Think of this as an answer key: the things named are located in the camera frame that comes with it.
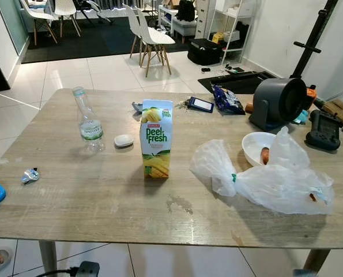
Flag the white bowl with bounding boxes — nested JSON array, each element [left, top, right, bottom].
[[242, 132, 277, 167]]

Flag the brown wooden planks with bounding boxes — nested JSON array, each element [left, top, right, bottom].
[[321, 99, 343, 132]]

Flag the black handheld controller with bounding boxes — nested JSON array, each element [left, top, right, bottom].
[[306, 110, 342, 152]]

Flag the small teal object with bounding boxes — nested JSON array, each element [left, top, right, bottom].
[[292, 110, 309, 125]]

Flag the orange object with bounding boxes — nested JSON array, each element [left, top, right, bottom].
[[304, 85, 317, 110]]

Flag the grey round fan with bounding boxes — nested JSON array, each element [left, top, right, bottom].
[[249, 77, 308, 132]]

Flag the clear plastic bag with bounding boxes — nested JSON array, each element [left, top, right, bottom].
[[190, 127, 336, 215]]

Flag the black squat rack upright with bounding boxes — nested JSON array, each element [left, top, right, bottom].
[[291, 0, 339, 81]]

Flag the black gym floor mat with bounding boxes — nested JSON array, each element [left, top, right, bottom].
[[198, 70, 278, 95]]

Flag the blue snack bag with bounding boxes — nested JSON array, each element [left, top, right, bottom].
[[210, 84, 246, 115]]

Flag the black luggage bag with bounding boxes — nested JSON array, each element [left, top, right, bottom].
[[187, 38, 224, 65]]

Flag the white metal shelf rack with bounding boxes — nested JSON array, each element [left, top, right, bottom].
[[210, 0, 254, 63]]

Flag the white drawer cabinet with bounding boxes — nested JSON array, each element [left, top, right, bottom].
[[194, 0, 215, 39]]

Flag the mango juice carton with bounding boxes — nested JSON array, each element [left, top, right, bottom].
[[140, 99, 174, 179]]

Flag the black backpack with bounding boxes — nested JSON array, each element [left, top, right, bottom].
[[175, 0, 196, 23]]

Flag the white chair wooden legs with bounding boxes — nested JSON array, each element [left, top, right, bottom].
[[123, 5, 148, 61], [134, 9, 176, 77], [18, 0, 59, 46], [55, 0, 82, 38]]

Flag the small white case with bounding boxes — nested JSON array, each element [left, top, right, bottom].
[[114, 134, 134, 148]]

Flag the wooden dining table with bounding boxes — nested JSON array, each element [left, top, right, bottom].
[[0, 88, 343, 277]]

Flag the clear plastic water bottle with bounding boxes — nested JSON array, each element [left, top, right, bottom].
[[73, 87, 105, 153]]

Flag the large black carpet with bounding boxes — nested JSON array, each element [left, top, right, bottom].
[[21, 16, 192, 64]]

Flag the crumpled foil wrapper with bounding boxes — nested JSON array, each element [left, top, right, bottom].
[[21, 168, 40, 185]]

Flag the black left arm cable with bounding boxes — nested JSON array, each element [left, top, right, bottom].
[[36, 267, 80, 277]]

